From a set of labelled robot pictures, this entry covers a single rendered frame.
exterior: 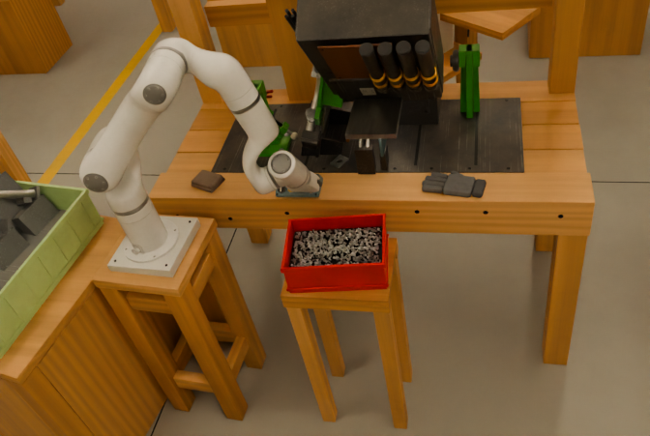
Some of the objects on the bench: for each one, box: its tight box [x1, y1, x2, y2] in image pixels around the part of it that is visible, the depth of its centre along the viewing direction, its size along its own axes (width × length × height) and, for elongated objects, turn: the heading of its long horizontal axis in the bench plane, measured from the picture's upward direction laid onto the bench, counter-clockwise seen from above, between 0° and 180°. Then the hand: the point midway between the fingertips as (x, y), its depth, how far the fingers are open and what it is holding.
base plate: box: [211, 98, 524, 173], centre depth 238 cm, size 42×110×2 cm, turn 89°
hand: (310, 187), depth 213 cm, fingers closed
